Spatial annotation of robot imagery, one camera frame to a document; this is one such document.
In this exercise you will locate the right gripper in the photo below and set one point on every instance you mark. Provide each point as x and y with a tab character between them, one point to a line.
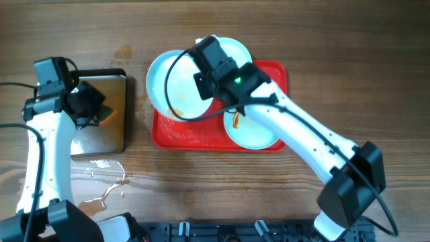
204	89

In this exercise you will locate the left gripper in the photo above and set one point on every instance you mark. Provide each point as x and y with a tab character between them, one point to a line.
99	96

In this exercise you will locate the orange green sponge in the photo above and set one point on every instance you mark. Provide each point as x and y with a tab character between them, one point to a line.
105	115

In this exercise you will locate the white plate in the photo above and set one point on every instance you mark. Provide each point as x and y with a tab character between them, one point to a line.
236	52
246	133
171	87

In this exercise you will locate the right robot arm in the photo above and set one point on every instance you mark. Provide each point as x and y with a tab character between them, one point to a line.
353	176

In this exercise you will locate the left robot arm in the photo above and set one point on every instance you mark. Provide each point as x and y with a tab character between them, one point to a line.
52	119

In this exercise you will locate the black water tray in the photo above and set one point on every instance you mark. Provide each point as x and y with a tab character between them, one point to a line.
109	136

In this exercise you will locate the red plastic tray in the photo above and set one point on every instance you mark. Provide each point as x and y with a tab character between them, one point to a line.
210	135

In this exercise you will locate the white plate top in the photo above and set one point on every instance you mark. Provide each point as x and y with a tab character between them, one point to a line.
236	52

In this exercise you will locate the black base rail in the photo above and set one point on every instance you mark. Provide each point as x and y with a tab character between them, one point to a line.
284	231

